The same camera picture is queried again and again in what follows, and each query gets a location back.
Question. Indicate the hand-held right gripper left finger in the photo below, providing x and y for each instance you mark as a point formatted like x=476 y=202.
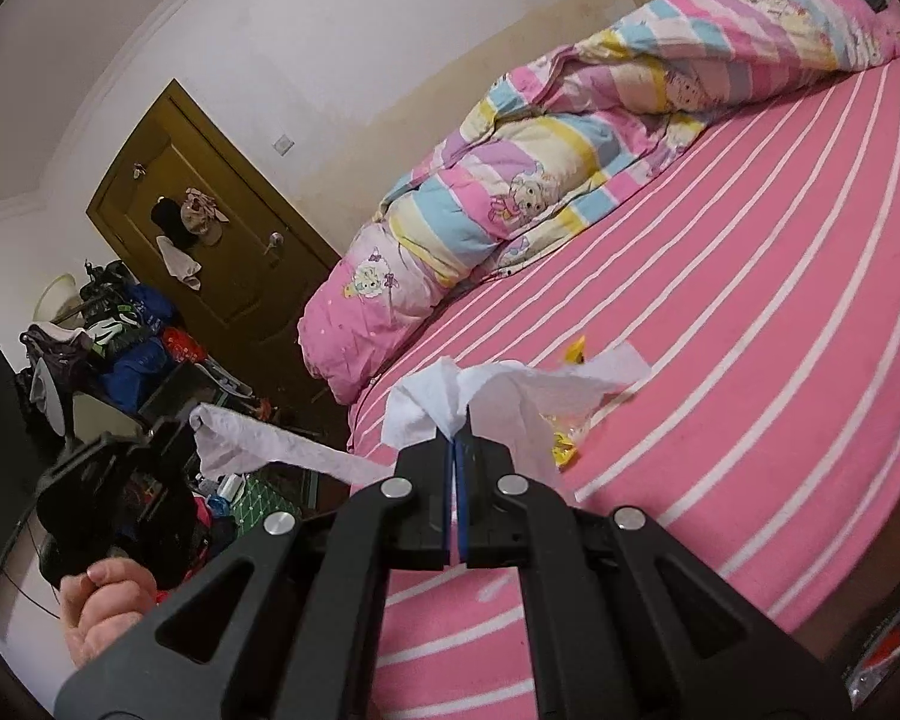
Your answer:
x=427 y=510

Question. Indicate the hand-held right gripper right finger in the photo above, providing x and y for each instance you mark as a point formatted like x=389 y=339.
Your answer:
x=487 y=510

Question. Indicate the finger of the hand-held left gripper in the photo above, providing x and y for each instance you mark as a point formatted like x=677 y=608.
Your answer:
x=171 y=439

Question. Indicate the person's left hand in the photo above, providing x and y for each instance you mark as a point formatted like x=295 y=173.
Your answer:
x=109 y=607

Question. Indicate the small red bag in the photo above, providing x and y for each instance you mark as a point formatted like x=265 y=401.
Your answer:
x=182 y=346

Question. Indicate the yellow snack wrapper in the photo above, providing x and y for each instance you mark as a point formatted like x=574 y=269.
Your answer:
x=574 y=350
x=562 y=448

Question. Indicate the black flat panel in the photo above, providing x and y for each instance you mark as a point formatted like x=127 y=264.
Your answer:
x=4 y=450

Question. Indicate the green diamond pattern box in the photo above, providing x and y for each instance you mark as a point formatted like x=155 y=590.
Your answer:
x=270 y=495

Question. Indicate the brown wooden door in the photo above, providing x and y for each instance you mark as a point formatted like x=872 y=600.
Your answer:
x=232 y=315

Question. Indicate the grey bag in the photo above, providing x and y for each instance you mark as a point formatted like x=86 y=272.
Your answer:
x=56 y=349

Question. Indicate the white hanging cloth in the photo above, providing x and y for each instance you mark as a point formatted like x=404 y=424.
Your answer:
x=180 y=264

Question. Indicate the white plastic basin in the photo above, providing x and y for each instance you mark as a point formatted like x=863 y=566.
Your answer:
x=56 y=300

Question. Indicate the black hat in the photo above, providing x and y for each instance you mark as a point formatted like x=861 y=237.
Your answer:
x=166 y=221

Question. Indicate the pink striped bed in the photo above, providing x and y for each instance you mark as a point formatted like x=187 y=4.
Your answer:
x=757 y=315

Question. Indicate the printed pastel striped quilt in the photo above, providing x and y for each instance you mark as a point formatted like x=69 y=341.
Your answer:
x=570 y=165

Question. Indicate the white light switch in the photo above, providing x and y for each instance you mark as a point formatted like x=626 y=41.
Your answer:
x=283 y=145

